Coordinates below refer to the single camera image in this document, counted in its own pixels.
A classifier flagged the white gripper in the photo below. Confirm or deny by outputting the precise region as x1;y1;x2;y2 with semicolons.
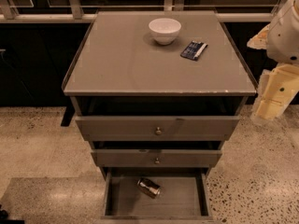
247;24;299;121

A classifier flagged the orange soda can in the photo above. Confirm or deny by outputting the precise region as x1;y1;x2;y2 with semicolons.
137;177;161;199

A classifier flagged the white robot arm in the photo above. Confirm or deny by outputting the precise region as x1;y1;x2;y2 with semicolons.
247;0;299;124

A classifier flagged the grey drawer cabinet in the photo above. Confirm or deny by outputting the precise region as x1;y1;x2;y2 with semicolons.
61;10;259;179

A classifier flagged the brass top drawer knob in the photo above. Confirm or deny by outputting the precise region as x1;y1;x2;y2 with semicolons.
155;127;163;135

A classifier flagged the grey top drawer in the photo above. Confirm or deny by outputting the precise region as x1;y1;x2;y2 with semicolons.
76;116;239;141

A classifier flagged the grey middle drawer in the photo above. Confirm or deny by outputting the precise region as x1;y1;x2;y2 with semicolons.
91;149;221;168

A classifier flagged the blue snack packet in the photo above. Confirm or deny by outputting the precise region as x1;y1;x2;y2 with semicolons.
180;41;208;61

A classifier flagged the white ceramic bowl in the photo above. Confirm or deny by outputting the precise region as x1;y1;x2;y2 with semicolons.
149;18;181;45

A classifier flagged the white metal railing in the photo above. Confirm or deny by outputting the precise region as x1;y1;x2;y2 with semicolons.
0;0;287;23

